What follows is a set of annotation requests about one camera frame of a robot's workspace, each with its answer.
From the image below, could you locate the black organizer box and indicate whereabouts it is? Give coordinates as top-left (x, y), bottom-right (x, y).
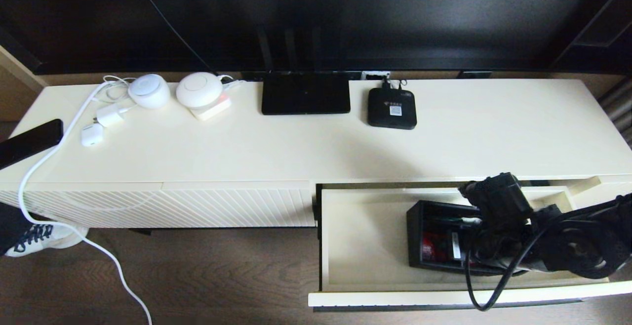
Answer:
top-left (406, 200), bottom-right (529, 277)

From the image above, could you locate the cream fluted drawer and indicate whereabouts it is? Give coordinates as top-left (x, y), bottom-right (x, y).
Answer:
top-left (309, 183), bottom-right (632, 308)

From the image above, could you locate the white ribbed cabinet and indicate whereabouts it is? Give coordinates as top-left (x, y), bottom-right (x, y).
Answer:
top-left (0, 78), bottom-right (632, 229)

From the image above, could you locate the red packet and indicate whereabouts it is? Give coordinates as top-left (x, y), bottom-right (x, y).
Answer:
top-left (421, 234), bottom-right (451, 261)

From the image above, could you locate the black set-top box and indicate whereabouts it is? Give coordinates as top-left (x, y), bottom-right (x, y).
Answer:
top-left (367, 87), bottom-right (418, 130)

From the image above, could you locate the black router with antennas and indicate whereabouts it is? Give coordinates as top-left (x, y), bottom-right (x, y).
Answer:
top-left (256, 25), bottom-right (352, 116)

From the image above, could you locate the black side shelf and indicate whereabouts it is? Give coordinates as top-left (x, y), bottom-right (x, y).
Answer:
top-left (551, 0), bottom-right (632, 76)

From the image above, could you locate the black television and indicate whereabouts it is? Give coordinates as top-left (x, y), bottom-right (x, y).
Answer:
top-left (0, 0), bottom-right (621, 75)

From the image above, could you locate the cream fluted cabinet front panel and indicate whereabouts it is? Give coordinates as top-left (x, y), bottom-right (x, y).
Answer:
top-left (0, 183), bottom-right (164, 228)
top-left (163, 181), bottom-right (316, 228)

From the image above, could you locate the white pink square base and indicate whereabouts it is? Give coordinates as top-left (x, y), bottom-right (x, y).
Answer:
top-left (190, 93), bottom-right (233, 122)

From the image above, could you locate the white round dome device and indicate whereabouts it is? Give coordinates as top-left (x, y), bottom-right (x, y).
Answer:
top-left (175, 72), bottom-right (224, 109)

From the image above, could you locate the small white round speaker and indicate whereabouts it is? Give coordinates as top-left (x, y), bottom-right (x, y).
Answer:
top-left (127, 74), bottom-right (171, 110)

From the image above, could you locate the white charger adapter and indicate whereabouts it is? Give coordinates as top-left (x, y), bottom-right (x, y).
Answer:
top-left (96, 105), bottom-right (125, 128)

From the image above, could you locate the small white charger cube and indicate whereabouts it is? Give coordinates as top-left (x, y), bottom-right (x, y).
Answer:
top-left (80, 123), bottom-right (105, 148)

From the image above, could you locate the white sneaker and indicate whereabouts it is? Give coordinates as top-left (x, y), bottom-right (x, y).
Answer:
top-left (6, 222), bottom-right (89, 258)

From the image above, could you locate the black smartphone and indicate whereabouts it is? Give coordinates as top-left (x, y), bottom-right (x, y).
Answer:
top-left (0, 119), bottom-right (65, 170)

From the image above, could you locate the dark trouser leg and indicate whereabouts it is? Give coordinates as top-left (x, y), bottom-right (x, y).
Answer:
top-left (0, 203), bottom-right (33, 256)

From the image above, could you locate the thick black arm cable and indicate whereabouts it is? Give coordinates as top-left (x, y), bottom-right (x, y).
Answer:
top-left (464, 202), bottom-right (632, 312)

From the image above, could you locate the white cable with connector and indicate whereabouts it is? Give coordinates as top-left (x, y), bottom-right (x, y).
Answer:
top-left (220, 74), bottom-right (246, 92)

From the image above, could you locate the thin white charging cable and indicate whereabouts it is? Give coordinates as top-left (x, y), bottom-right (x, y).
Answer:
top-left (92, 75), bottom-right (139, 124)

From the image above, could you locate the thick white power cable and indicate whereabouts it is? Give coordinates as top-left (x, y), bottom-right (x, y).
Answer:
top-left (18, 81), bottom-right (153, 325)

